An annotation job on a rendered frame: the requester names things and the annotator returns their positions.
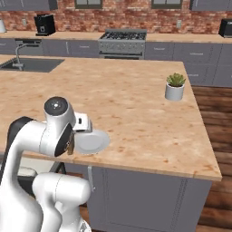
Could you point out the dark framed window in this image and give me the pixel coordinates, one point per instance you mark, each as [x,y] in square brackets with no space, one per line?
[166,3]
[88,3]

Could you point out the black toaster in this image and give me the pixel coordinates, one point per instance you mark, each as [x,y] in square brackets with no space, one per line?
[226,28]

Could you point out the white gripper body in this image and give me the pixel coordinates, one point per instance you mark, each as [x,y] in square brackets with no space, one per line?
[89,125]

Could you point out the black coffee machine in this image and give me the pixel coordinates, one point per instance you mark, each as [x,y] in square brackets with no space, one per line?
[44,24]

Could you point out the silver sink tap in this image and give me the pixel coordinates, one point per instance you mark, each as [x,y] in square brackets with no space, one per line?
[18,56]

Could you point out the grey wall socket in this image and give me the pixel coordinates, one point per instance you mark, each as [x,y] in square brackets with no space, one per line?
[178,24]
[24,22]

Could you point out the dark inset sink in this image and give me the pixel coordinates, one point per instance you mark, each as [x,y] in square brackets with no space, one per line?
[33,65]

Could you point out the white jar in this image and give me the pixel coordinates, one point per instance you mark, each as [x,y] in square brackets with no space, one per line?
[1,27]

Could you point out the grey base cupboards run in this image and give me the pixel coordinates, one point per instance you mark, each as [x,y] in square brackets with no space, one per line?
[199,60]
[75,48]

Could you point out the white round plate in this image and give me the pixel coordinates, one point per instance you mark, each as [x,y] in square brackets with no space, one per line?
[93,142]

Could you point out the grey island cupboard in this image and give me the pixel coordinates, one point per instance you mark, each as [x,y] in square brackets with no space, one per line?
[142,202]

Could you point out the grey wall cupboards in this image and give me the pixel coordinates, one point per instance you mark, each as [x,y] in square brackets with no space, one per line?
[211,4]
[27,4]

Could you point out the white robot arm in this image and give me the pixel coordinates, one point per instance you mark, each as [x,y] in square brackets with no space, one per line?
[27,142]

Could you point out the succulent in white pot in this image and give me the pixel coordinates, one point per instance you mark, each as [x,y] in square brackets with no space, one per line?
[174,90]

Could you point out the steel range with hob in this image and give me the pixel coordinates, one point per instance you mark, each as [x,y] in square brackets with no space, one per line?
[122,43]

